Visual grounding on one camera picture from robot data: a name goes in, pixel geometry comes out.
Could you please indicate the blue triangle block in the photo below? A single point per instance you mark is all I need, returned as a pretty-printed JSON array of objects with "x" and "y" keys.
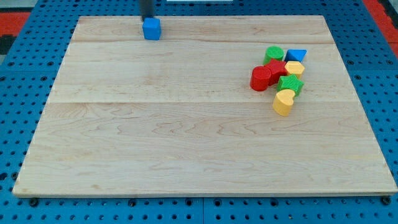
[{"x": 295, "y": 55}]

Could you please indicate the light wooden board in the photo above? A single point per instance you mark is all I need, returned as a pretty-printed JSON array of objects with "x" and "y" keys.
[{"x": 129, "y": 117}]

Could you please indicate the red cylinder block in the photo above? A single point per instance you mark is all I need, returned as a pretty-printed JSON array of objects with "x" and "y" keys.
[{"x": 260, "y": 78}]

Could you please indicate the yellow heart block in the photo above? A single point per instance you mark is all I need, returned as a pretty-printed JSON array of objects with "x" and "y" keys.
[{"x": 283, "y": 102}]

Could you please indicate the red star block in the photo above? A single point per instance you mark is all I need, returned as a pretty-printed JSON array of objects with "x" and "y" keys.
[{"x": 277, "y": 68}]

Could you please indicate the green cylinder block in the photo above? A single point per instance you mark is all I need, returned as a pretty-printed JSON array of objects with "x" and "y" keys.
[{"x": 273, "y": 52}]

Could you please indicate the green star block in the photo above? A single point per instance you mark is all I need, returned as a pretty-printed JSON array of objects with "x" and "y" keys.
[{"x": 290, "y": 82}]

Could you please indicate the blue cube block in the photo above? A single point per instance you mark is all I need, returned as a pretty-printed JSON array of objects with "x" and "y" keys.
[{"x": 152, "y": 28}]

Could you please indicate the yellow hexagon block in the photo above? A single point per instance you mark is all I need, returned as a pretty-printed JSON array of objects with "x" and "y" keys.
[{"x": 295, "y": 68}]

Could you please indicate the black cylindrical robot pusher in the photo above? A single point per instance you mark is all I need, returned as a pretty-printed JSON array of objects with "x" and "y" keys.
[{"x": 146, "y": 9}]

